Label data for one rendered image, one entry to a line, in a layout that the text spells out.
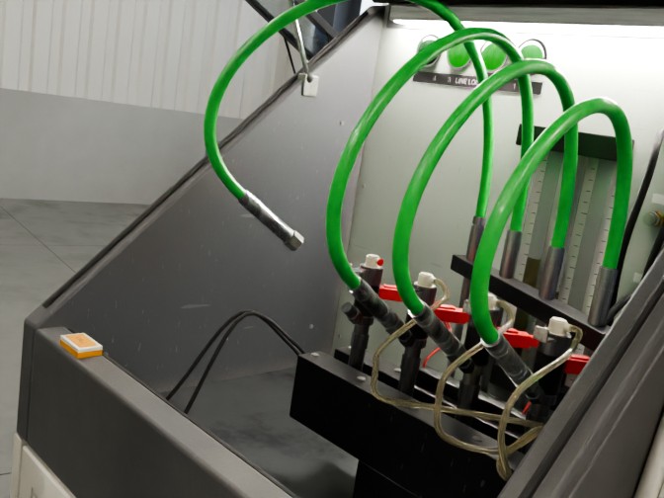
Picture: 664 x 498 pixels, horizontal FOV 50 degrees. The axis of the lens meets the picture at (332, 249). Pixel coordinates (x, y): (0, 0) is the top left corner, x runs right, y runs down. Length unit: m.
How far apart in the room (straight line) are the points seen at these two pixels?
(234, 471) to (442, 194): 0.61
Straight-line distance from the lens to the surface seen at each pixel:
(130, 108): 7.57
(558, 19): 1.02
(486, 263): 0.56
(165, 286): 1.05
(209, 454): 0.69
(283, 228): 0.87
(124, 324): 1.04
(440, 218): 1.13
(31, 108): 7.30
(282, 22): 0.85
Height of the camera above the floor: 1.27
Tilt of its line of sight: 11 degrees down
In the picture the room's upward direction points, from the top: 9 degrees clockwise
